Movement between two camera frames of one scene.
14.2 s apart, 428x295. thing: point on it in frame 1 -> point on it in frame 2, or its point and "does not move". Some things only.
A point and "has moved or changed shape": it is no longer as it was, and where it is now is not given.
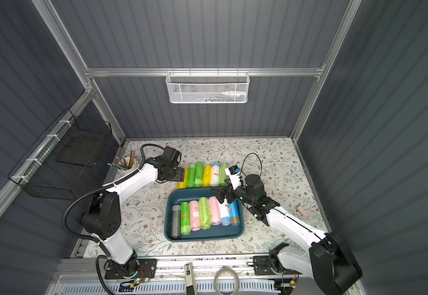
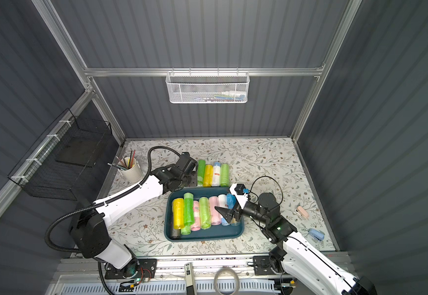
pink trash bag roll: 194,213 does not move
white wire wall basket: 208,87 does not move
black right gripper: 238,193 -> 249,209
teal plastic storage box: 174,196 does not move
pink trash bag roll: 215,211 does not move
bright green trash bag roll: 190,182 has moved or changed shape
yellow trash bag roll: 182,185 has moved or changed shape
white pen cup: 130,163 does not move
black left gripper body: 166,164 -> 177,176
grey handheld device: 189,278 does not move
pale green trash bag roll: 205,213 does not move
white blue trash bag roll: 215,174 does not move
